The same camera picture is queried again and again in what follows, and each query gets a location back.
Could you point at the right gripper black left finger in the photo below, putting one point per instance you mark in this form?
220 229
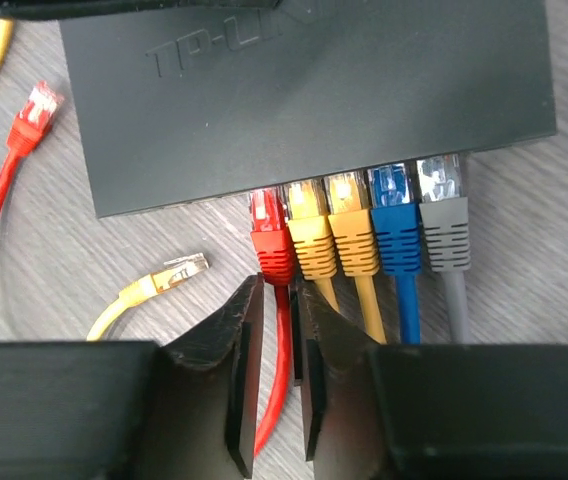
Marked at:
137 409

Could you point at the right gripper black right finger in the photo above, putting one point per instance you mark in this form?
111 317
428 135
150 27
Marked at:
374 411

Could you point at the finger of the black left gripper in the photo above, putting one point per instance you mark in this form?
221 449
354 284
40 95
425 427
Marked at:
45 10

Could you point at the black network switch box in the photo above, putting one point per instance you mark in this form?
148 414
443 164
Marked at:
180 105

